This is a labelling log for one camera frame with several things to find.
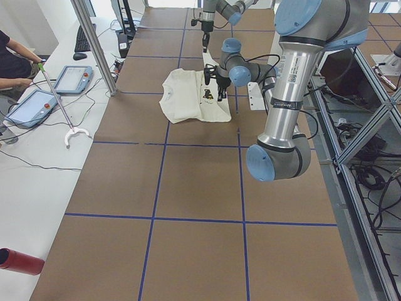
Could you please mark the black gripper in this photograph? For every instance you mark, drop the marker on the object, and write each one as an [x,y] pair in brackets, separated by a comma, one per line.
[206,26]
[223,83]

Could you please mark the cream long-sleeve cat shirt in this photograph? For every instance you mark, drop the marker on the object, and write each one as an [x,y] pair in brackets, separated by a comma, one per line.
[188,96]

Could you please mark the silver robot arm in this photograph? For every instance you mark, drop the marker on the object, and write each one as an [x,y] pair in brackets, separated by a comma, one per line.
[231,13]
[306,29]

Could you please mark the black power adapter box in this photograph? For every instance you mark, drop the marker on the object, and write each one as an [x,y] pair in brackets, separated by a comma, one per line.
[123,45]

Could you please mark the black keyboard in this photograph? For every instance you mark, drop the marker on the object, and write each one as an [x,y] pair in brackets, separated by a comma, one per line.
[81,44]

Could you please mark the black computer mouse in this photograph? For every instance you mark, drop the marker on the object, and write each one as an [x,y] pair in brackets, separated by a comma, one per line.
[79,56]

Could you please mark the far blue teach pendant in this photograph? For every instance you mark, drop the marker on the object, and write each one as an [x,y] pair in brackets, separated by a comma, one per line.
[73,80]

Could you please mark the blue teach pendant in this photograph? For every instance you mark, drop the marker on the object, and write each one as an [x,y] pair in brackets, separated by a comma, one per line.
[73,80]
[32,110]

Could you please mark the grabber reacher stick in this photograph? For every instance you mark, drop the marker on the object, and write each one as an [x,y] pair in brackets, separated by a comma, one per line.
[73,129]

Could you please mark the near blue teach pendant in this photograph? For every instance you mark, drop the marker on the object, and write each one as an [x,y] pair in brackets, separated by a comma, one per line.
[32,110]

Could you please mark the seated person in black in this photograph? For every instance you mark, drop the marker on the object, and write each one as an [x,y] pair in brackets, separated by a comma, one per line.
[19,66]

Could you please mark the red cylinder bottle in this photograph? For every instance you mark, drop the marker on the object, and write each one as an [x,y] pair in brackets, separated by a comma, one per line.
[20,262]

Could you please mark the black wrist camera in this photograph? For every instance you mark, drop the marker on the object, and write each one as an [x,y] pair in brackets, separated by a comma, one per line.
[195,22]
[210,72]

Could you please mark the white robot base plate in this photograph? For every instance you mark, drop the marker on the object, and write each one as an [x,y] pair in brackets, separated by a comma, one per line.
[257,101]

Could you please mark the grey aluminium frame post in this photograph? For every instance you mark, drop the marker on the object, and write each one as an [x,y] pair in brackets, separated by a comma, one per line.
[84,19]

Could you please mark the aluminium truss frame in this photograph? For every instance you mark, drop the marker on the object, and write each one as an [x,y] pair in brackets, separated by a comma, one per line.
[358,144]

